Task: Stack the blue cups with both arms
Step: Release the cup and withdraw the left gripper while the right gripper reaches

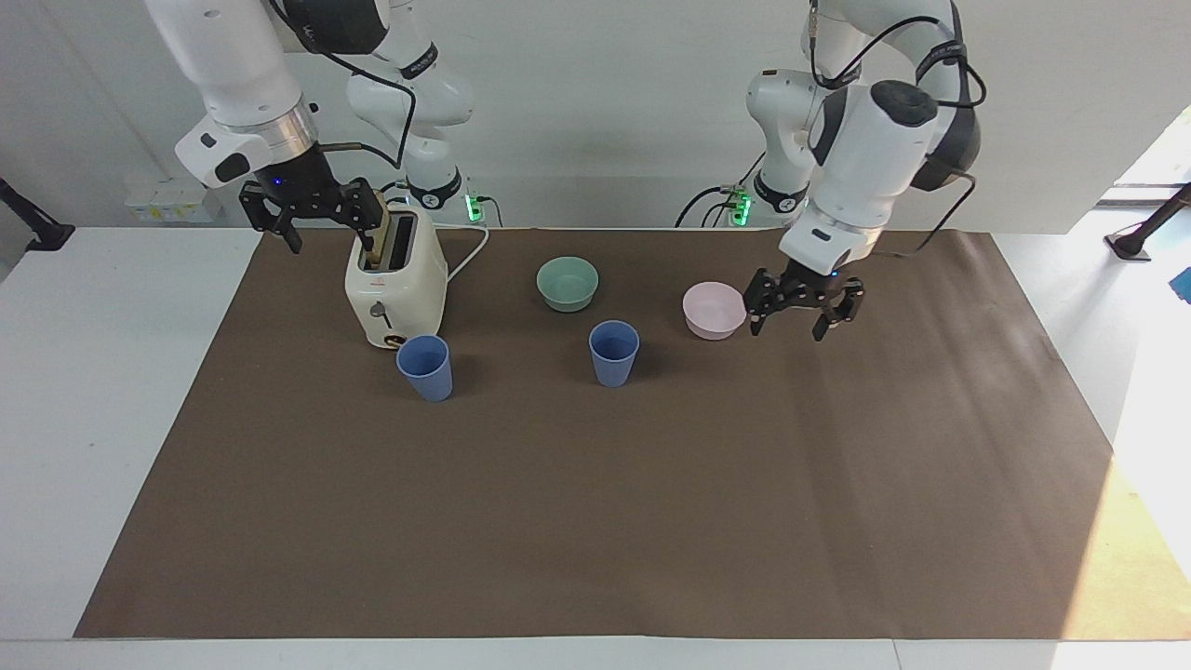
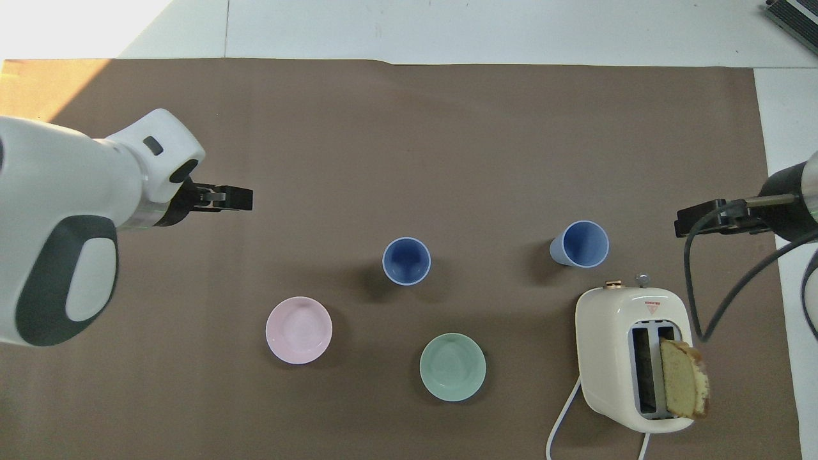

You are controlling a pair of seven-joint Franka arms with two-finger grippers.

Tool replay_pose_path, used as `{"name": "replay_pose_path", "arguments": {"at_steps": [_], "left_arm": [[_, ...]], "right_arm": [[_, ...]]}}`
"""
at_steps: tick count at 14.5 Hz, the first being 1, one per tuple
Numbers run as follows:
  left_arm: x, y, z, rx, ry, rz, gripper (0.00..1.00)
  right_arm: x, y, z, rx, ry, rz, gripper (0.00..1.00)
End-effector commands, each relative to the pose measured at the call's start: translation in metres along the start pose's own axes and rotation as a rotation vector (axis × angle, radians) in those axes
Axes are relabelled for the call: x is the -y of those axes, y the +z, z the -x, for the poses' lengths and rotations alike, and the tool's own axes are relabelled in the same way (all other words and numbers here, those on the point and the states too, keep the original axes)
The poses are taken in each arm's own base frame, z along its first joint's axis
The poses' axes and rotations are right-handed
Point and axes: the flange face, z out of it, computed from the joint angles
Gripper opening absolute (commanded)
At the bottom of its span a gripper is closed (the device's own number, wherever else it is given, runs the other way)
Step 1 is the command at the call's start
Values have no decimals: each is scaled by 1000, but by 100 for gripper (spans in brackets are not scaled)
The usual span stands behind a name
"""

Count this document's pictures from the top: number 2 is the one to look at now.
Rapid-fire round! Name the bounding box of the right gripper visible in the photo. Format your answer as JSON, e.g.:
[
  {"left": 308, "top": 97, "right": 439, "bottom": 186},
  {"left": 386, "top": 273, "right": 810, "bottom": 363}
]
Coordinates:
[{"left": 740, "top": 162, "right": 810, "bottom": 243}]

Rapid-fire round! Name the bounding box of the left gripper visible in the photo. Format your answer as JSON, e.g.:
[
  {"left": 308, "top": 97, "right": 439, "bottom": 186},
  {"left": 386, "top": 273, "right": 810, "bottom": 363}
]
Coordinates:
[{"left": 153, "top": 180, "right": 213, "bottom": 229}]

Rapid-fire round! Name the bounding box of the bread slice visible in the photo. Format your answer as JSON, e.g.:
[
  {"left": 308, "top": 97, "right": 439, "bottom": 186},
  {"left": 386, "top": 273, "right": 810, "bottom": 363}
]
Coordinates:
[{"left": 660, "top": 339, "right": 711, "bottom": 421}]

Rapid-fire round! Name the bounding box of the grey metal device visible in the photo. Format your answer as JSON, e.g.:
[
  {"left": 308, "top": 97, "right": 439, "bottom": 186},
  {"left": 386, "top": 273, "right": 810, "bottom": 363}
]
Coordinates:
[{"left": 765, "top": 0, "right": 818, "bottom": 37}]

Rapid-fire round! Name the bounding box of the blue cup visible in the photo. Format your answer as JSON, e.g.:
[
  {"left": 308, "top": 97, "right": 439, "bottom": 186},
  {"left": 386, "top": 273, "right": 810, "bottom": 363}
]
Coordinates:
[
  {"left": 550, "top": 220, "right": 610, "bottom": 268},
  {"left": 382, "top": 237, "right": 432, "bottom": 286}
]

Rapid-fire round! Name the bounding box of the cream toaster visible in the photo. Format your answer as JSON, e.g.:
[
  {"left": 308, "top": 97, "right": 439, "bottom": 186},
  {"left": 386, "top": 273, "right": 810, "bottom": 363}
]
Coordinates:
[{"left": 575, "top": 273, "right": 696, "bottom": 434}]

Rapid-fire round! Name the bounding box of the green bowl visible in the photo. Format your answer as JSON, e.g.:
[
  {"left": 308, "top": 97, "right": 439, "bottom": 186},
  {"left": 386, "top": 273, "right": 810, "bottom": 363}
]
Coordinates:
[{"left": 420, "top": 333, "right": 487, "bottom": 403}]

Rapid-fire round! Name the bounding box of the black cable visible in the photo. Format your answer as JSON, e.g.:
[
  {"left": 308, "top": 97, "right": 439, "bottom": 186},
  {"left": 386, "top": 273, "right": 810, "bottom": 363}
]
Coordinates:
[
  {"left": 683, "top": 201, "right": 818, "bottom": 343},
  {"left": 801, "top": 249, "right": 818, "bottom": 341}
]

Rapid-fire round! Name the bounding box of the white power cord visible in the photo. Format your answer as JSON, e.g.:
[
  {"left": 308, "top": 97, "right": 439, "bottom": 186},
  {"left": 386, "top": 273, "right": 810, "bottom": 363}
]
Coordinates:
[{"left": 546, "top": 376, "right": 653, "bottom": 460}]

